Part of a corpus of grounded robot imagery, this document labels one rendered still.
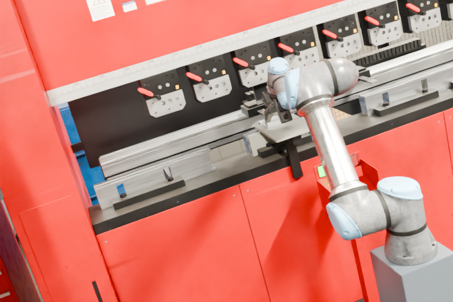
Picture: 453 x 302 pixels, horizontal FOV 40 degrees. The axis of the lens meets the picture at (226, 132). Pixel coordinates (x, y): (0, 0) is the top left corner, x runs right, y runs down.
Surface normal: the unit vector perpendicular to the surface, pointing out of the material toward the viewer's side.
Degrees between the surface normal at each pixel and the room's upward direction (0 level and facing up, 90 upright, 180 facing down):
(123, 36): 90
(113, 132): 90
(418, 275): 90
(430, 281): 90
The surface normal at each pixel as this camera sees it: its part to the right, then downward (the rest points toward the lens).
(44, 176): 0.28, 0.22
